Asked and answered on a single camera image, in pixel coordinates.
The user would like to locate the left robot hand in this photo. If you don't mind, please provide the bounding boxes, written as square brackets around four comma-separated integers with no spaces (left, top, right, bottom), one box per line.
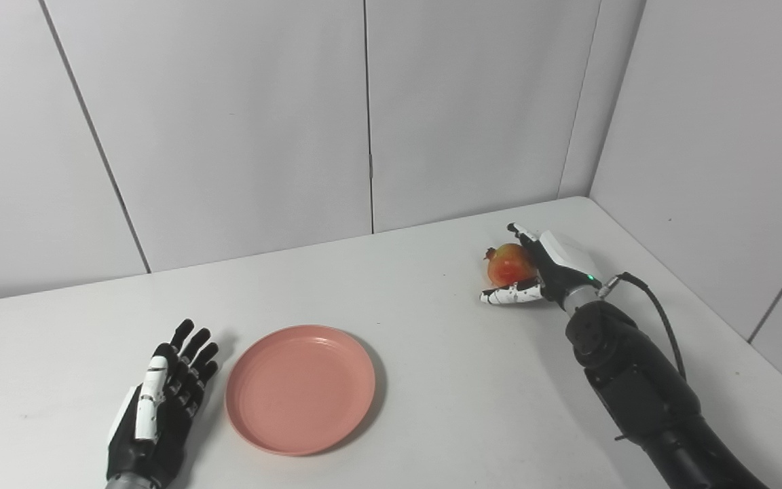
[106,319,220,489]

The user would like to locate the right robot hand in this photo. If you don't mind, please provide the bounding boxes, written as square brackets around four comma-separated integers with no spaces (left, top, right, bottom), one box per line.
[479,222,605,314]

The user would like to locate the red yellow pomegranate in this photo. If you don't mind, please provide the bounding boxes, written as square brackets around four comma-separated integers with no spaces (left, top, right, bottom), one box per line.
[483,243,540,289]

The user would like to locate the pink plate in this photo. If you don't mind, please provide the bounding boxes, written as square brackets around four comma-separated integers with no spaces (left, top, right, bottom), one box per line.
[225,324,377,456]

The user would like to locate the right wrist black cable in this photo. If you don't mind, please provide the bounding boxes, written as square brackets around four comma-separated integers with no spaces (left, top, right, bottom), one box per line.
[597,272,689,382]

